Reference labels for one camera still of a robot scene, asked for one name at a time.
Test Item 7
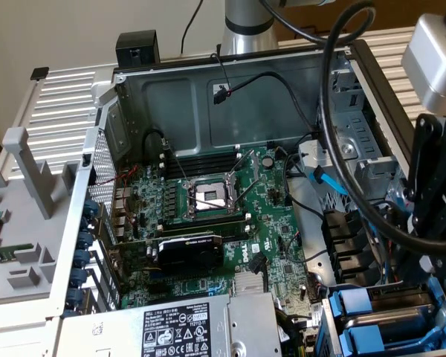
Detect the coloured power wire bundle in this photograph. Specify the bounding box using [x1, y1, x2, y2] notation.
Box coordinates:
[375, 202, 413, 286]

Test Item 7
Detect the blue SATA wire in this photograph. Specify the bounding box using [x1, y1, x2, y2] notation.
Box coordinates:
[309, 164, 395, 283]

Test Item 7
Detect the hard disk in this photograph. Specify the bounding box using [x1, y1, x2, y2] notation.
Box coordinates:
[326, 277, 446, 330]

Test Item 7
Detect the empty blue disk carrier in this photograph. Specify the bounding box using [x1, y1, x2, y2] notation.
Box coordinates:
[337, 322, 446, 353]

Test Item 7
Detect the black plastic card retainer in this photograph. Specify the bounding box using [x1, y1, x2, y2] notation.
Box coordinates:
[320, 208, 381, 288]

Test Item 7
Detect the brown cardboard box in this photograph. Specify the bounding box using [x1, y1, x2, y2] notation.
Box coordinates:
[277, 3, 446, 48]

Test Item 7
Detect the steel socket cover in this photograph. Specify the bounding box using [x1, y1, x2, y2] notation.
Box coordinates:
[225, 149, 262, 187]

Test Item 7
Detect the green motherboard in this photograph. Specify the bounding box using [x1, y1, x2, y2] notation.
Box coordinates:
[111, 144, 330, 327]

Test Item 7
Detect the hard drive in blue caddy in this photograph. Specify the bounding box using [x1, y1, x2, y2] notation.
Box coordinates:
[319, 270, 446, 357]

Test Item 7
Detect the silver chipset heatsink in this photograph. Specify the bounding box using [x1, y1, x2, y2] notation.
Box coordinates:
[233, 272, 265, 298]

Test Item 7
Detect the CPU socket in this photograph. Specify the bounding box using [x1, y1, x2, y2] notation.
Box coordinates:
[184, 174, 246, 221]

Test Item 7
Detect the black RAM slot bank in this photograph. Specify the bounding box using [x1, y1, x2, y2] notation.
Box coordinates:
[158, 145, 243, 179]
[156, 212, 252, 242]

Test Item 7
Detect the thin steel locking lever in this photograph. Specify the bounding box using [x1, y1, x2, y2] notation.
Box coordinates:
[162, 138, 191, 187]
[191, 195, 230, 209]

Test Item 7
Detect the black graphics card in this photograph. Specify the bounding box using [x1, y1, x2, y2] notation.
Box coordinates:
[109, 231, 227, 278]

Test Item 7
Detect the open PC case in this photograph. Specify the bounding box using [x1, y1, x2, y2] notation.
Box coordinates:
[46, 39, 446, 357]

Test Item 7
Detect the silver power supply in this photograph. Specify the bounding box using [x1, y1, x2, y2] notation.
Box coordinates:
[57, 292, 283, 357]

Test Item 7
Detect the black box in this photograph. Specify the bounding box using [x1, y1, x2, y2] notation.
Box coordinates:
[115, 29, 161, 70]

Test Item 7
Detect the black plastic end cap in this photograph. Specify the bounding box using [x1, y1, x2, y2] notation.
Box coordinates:
[29, 66, 51, 81]

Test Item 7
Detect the grey parts rack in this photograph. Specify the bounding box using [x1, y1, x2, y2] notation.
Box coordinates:
[0, 126, 97, 308]

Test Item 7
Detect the green RAM stick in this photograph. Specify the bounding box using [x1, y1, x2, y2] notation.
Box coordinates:
[0, 243, 35, 266]

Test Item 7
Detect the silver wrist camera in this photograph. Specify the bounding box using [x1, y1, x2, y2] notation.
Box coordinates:
[400, 13, 446, 117]

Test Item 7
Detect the black SATA wire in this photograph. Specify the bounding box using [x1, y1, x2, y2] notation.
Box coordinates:
[248, 251, 268, 295]

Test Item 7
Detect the yellow black wire bundle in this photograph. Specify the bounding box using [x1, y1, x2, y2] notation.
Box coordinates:
[274, 308, 309, 357]

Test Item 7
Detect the black connector power wire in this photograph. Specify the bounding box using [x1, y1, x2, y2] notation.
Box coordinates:
[212, 71, 323, 139]

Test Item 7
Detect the thin black red wire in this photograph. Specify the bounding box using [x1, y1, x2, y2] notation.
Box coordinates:
[210, 43, 233, 96]

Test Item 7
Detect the thin black cable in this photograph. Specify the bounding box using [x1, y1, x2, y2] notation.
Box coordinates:
[181, 0, 205, 57]

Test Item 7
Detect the thin black looped wire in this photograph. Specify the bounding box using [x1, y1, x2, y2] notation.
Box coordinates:
[143, 128, 172, 154]

